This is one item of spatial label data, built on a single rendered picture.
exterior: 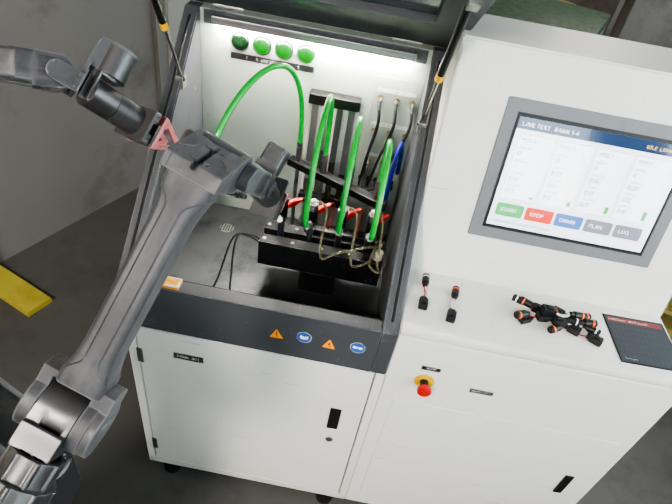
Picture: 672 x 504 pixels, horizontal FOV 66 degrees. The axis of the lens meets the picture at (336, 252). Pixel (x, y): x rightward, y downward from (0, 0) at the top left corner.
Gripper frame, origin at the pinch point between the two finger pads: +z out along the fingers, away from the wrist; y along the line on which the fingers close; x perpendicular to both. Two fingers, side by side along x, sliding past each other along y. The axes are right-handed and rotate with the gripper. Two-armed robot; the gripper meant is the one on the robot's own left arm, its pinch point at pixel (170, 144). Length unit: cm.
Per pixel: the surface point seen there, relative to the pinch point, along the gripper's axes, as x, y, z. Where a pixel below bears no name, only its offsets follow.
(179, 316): 34.9, 5.5, 29.3
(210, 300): 27.2, -3.0, 28.0
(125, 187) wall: 10, 186, 112
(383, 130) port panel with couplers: -36, -8, 54
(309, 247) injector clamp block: 4.0, -8.0, 47.0
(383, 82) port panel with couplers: -45, -8, 43
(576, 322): -8, -71, 76
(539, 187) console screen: -33, -54, 59
